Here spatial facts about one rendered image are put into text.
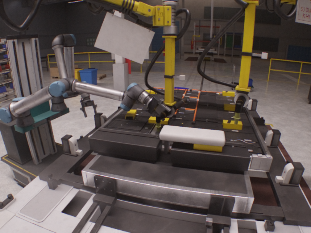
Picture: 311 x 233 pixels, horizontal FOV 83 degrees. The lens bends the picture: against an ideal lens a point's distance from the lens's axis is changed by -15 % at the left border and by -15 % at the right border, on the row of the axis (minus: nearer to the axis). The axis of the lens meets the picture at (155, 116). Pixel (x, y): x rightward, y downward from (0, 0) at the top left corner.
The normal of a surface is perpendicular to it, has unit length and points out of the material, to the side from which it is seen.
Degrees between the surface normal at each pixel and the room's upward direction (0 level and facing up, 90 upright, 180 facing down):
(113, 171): 0
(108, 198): 0
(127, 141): 0
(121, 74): 90
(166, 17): 90
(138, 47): 90
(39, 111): 90
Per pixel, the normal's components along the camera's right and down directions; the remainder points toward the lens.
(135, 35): 0.32, 0.35
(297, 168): -0.25, 0.36
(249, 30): -0.48, 0.32
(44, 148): 0.92, 0.15
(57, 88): 0.07, 0.32
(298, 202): 0.00, -0.93
